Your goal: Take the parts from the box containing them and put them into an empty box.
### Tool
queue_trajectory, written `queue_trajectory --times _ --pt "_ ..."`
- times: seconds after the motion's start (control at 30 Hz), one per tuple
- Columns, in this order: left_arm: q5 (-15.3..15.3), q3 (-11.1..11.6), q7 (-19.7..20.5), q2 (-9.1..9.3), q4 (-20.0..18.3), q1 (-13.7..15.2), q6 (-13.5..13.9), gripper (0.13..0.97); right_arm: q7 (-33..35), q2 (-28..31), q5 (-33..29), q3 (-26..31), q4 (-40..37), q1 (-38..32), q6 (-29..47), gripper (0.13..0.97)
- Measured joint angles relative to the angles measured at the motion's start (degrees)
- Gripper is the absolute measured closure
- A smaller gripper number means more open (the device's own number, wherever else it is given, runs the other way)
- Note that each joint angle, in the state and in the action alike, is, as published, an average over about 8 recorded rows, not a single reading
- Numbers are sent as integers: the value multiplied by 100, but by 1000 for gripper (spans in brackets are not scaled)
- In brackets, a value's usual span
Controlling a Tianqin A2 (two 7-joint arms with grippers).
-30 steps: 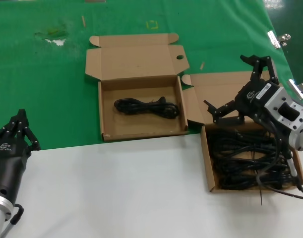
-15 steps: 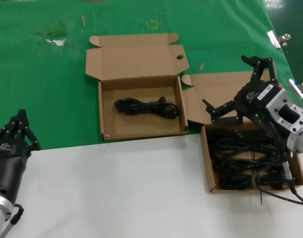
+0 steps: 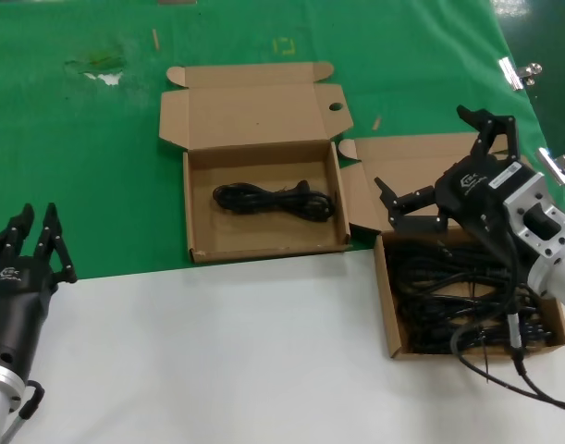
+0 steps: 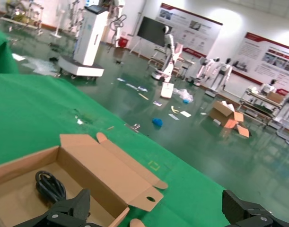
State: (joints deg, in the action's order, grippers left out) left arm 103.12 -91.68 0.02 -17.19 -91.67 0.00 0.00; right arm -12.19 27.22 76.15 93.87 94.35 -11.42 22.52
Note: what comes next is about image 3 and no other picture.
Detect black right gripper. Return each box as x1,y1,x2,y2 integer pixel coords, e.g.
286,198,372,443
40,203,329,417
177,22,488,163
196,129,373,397
374,105,537,288

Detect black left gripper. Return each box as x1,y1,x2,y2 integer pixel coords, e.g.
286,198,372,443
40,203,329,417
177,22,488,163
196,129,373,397
0,202,78,376

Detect open brown cardboard box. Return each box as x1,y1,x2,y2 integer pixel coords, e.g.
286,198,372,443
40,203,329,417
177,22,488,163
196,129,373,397
157,61,355,265
338,131,565,361

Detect silver binder clip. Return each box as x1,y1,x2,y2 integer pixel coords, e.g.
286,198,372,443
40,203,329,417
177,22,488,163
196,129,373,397
534,147,565,187
497,57,544,93

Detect green table cloth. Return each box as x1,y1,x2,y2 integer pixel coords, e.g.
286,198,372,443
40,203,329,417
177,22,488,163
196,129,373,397
0,0,565,282

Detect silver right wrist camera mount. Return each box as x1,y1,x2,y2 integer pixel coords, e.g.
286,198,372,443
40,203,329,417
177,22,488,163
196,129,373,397
502,170,565,260

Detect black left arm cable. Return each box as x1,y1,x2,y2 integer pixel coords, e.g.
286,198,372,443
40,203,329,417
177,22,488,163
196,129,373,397
4,378,46,444

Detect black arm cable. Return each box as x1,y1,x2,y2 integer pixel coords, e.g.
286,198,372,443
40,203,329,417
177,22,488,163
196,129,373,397
450,226,565,413
4,378,46,444

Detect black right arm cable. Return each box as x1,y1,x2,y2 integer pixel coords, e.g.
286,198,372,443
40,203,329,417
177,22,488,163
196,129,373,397
450,226,565,413

